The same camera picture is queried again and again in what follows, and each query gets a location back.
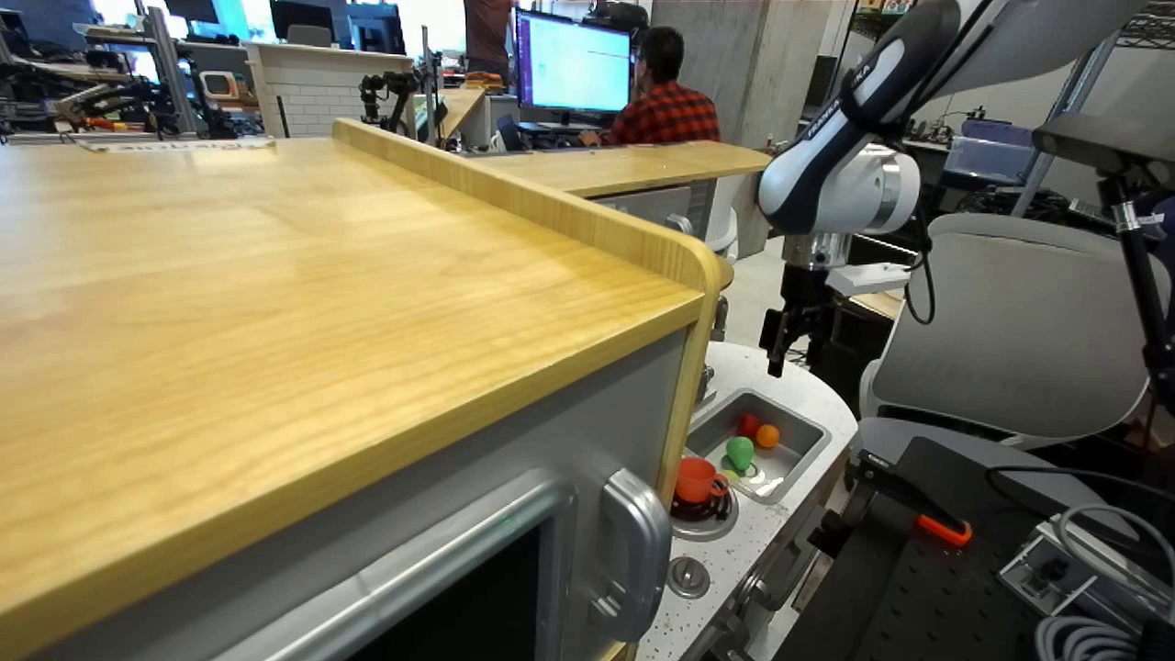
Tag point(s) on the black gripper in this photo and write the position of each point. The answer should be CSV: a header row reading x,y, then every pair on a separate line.
x,y
809,295

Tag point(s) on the green plastic pear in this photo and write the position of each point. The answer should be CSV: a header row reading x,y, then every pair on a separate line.
x,y
738,456

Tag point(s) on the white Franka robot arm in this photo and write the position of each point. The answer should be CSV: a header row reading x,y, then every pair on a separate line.
x,y
847,186

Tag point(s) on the grey metal sink basin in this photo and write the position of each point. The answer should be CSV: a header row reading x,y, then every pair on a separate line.
x,y
795,432

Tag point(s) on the red plastic fruit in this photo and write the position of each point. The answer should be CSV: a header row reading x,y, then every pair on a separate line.
x,y
745,424

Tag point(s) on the orange plastic fruit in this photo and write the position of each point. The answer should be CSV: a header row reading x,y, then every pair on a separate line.
x,y
767,437

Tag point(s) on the white bowl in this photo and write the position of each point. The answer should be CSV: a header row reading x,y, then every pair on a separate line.
x,y
887,279

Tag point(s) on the orange-red toy cup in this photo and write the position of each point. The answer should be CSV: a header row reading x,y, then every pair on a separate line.
x,y
699,484

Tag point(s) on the black coil stove burner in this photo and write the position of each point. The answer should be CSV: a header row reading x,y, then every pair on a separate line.
x,y
713,527

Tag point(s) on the wooden top white cabinet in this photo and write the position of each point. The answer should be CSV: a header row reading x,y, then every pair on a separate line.
x,y
636,167

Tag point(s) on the grey office chair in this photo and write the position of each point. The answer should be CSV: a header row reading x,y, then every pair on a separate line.
x,y
1013,331

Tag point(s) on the silver stove knob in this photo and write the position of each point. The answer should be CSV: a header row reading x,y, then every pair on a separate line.
x,y
689,578

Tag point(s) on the person in red plaid shirt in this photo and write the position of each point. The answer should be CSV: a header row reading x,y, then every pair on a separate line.
x,y
664,110

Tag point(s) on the blue storage box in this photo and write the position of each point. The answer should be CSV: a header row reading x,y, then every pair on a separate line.
x,y
995,153

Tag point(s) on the computer monitor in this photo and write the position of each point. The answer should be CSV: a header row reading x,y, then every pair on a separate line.
x,y
575,66

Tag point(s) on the grey metal socket box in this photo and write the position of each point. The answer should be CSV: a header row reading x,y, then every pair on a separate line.
x,y
1051,571

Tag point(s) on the grey metal stand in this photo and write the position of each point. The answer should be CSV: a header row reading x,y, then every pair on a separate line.
x,y
1103,134

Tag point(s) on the standing person dark shirt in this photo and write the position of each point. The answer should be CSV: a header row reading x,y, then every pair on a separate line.
x,y
485,30

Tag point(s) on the wooden white toy kitchen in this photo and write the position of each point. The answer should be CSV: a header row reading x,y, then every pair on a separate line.
x,y
307,308

